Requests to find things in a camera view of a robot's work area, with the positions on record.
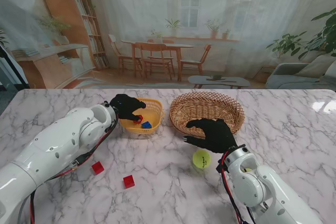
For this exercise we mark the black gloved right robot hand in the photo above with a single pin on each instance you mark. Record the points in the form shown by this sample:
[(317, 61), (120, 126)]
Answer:
[(219, 136)]

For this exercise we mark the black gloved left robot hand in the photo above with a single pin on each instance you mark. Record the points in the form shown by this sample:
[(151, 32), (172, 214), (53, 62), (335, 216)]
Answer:
[(126, 106)]

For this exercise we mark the red toy block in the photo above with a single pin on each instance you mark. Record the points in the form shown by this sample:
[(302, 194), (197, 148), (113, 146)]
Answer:
[(128, 181), (97, 168), (140, 118)]

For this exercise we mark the blue toy block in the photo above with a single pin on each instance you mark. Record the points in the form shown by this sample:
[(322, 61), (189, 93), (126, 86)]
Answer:
[(146, 125)]

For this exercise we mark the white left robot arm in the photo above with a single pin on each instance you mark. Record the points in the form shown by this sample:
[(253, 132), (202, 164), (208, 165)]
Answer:
[(52, 150)]

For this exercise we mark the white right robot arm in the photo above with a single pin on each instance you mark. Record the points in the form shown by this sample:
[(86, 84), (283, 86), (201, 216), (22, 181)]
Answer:
[(262, 190)]

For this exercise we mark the yellow plastic basket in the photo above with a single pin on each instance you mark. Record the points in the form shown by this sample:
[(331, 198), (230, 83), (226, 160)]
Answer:
[(155, 108)]

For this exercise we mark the brown wicker basket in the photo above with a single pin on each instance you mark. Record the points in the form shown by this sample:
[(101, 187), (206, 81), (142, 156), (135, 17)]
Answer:
[(204, 106)]

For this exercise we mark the printed room scene backdrop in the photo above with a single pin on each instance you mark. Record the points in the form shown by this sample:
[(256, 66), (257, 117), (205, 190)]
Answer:
[(157, 11)]

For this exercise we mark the black stand pole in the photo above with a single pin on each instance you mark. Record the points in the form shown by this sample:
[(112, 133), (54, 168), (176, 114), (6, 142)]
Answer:
[(13, 69)]

